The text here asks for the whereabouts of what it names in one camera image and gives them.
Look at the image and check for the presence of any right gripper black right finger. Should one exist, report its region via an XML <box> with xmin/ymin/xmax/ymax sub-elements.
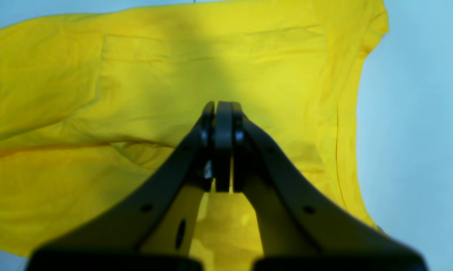
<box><xmin>232</xmin><ymin>102</ymin><xmax>424</xmax><ymax>264</ymax></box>

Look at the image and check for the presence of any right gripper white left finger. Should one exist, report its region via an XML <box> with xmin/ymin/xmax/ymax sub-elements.
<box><xmin>30</xmin><ymin>102</ymin><xmax>233</xmax><ymax>264</ymax></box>

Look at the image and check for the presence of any orange t-shirt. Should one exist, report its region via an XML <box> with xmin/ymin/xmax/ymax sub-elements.
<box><xmin>0</xmin><ymin>0</ymin><xmax>389</xmax><ymax>257</ymax></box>

